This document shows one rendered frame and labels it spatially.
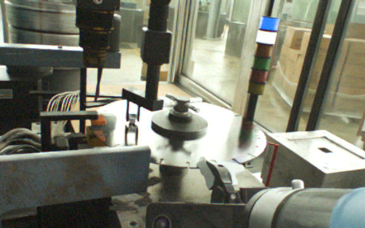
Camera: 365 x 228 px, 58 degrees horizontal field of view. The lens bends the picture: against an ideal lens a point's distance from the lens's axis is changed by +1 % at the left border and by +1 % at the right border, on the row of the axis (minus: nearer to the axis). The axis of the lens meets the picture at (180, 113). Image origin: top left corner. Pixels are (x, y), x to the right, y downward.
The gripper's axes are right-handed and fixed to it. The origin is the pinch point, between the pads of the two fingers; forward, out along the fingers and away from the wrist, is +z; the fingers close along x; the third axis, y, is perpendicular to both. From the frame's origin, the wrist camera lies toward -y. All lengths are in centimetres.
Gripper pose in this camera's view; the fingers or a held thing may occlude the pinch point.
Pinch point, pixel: (196, 209)
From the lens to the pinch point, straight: 51.4
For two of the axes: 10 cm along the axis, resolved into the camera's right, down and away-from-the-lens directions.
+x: 0.0, -9.8, 2.0
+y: 9.7, 0.5, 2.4
